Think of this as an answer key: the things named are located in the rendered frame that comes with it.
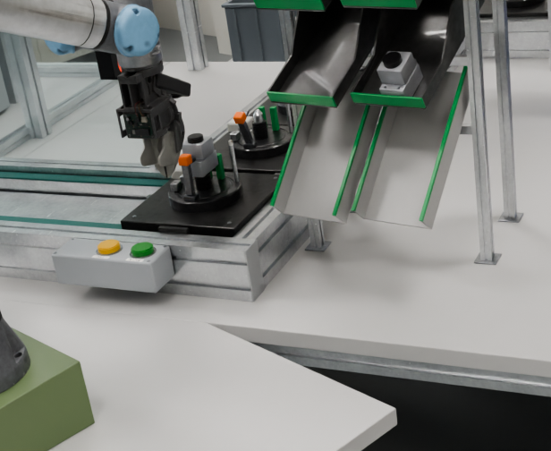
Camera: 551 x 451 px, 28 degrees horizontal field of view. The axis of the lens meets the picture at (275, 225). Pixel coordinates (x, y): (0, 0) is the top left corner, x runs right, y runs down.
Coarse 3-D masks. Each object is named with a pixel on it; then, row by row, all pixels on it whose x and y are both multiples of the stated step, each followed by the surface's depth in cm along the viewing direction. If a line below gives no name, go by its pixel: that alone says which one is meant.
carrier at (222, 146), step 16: (256, 112) 228; (272, 112) 231; (288, 112) 228; (256, 128) 228; (272, 128) 233; (288, 128) 233; (224, 144) 235; (240, 144) 228; (256, 144) 226; (272, 144) 226; (288, 144) 226; (224, 160) 227; (240, 160) 226; (256, 160) 224; (272, 160) 223
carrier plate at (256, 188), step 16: (240, 176) 218; (256, 176) 216; (272, 176) 215; (160, 192) 216; (256, 192) 209; (272, 192) 209; (144, 208) 210; (160, 208) 209; (224, 208) 204; (240, 208) 203; (256, 208) 203; (128, 224) 206; (144, 224) 204; (160, 224) 203; (176, 224) 201; (192, 224) 200; (208, 224) 199; (224, 224) 198; (240, 224) 198
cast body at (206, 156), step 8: (192, 136) 205; (200, 136) 205; (208, 136) 207; (184, 144) 205; (192, 144) 204; (200, 144) 204; (208, 144) 206; (184, 152) 206; (192, 152) 205; (200, 152) 204; (208, 152) 206; (200, 160) 205; (208, 160) 206; (216, 160) 209; (192, 168) 205; (200, 168) 204; (208, 168) 206; (192, 176) 206; (200, 176) 205
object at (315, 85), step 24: (336, 0) 199; (312, 24) 194; (336, 24) 195; (360, 24) 183; (312, 48) 193; (336, 48) 190; (360, 48) 184; (288, 72) 190; (312, 72) 188; (336, 72) 186; (288, 96) 184; (312, 96) 181; (336, 96) 180
